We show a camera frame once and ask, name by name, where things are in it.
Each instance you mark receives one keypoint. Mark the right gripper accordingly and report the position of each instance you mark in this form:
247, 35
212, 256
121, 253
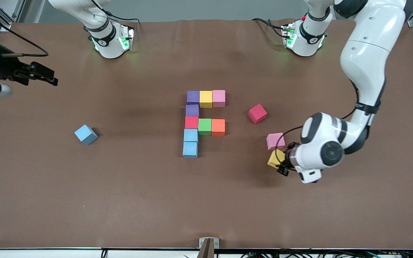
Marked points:
6, 68

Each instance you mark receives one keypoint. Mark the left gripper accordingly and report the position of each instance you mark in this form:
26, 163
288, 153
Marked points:
288, 158

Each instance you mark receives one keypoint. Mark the yellow foam cube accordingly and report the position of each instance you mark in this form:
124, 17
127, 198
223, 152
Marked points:
206, 99
275, 158

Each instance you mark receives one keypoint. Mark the pink foam cube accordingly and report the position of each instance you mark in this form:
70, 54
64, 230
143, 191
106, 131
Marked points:
219, 98
274, 141

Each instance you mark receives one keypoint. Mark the orange foam cube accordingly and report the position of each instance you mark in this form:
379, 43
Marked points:
218, 127

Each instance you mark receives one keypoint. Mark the green foam cube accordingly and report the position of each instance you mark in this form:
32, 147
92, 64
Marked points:
204, 126

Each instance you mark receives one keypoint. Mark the blue foam cube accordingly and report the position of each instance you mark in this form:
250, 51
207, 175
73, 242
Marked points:
191, 135
190, 149
85, 134

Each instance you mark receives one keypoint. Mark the red foam cube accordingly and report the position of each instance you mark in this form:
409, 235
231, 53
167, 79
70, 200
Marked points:
257, 113
191, 122

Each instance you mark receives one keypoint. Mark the purple foam cube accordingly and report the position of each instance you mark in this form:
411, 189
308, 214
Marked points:
192, 110
193, 97

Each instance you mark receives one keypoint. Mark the arm base connector plate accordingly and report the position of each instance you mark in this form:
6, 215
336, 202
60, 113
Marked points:
127, 36
287, 36

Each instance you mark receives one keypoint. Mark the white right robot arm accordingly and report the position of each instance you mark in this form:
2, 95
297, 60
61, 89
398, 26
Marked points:
108, 39

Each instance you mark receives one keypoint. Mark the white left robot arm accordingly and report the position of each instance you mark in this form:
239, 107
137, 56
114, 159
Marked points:
368, 53

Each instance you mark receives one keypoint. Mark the brown table mat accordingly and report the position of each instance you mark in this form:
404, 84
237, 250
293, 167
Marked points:
48, 208

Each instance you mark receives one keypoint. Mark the grey metal table bracket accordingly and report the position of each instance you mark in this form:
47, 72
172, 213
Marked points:
209, 243

